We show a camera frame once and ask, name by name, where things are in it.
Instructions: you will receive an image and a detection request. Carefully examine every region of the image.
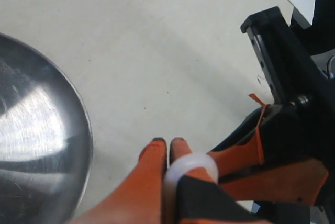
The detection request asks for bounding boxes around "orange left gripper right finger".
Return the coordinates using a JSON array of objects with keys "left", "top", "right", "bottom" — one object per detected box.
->
[{"left": 162, "top": 138, "right": 262, "bottom": 223}]

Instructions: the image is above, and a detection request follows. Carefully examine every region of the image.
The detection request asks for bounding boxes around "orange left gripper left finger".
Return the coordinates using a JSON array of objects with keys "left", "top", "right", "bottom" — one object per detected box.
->
[{"left": 70, "top": 138, "right": 167, "bottom": 223}]

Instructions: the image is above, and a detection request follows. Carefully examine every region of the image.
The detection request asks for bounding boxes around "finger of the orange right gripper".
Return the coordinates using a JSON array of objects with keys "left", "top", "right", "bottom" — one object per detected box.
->
[
  {"left": 220, "top": 160, "right": 329, "bottom": 205},
  {"left": 206, "top": 102, "right": 328, "bottom": 172}
]

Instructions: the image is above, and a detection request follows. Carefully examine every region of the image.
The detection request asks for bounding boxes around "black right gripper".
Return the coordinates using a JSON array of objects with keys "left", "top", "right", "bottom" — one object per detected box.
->
[{"left": 240, "top": 7, "right": 327, "bottom": 106}]

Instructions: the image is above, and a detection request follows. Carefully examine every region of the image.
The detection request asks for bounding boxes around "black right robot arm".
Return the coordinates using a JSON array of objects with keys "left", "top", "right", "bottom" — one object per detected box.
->
[{"left": 210, "top": 0, "right": 334, "bottom": 206}]

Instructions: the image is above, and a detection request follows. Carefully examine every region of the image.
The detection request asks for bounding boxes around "round stainless steel plate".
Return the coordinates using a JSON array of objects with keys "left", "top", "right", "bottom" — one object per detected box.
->
[{"left": 1, "top": 35, "right": 93, "bottom": 223}]

